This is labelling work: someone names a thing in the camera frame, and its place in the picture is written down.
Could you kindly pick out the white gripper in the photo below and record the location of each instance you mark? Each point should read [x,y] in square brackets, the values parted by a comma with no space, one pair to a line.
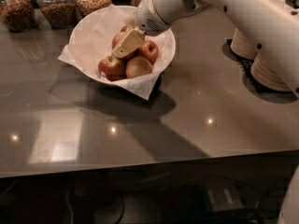
[149,17]

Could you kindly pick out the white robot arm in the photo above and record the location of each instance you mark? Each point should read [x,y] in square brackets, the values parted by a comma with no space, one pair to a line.
[270,25]

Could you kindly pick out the back red apple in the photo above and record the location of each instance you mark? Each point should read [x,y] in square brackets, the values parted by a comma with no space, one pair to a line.
[124,28]

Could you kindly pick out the red apple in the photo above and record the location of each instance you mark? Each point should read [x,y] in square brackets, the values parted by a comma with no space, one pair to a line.
[116,39]
[124,28]
[112,68]
[149,50]

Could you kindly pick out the top red apple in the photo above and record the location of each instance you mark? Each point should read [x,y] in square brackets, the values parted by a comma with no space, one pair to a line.
[116,39]

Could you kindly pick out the right red apple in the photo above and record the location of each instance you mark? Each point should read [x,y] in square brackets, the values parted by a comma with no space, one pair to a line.
[149,50]

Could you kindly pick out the yellow front apple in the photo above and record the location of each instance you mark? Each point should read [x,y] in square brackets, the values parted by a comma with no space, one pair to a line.
[138,66]

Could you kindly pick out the white bowl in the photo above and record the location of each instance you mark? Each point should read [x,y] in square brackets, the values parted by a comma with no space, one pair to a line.
[90,34]

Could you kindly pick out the front left red apple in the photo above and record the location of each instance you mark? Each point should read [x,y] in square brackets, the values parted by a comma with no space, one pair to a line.
[112,68]

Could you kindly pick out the white paper liner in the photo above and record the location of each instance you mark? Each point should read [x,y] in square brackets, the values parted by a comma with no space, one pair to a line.
[93,44]

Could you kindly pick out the back stack paper bowls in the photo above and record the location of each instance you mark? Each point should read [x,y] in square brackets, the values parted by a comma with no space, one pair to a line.
[242,47]

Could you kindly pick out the stack paper bowls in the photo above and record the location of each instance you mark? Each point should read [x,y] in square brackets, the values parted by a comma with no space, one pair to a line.
[242,47]
[262,72]

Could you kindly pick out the far left cereal jar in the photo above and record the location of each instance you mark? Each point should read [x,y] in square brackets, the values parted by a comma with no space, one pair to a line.
[17,15]

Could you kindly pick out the front stack paper bowls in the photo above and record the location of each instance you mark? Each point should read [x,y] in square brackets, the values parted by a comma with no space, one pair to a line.
[262,72]

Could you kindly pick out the black rubber mat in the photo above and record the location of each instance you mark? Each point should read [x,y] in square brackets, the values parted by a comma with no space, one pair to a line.
[245,66]

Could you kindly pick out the dark box under table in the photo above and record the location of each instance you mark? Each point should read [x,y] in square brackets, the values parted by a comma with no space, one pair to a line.
[222,197]

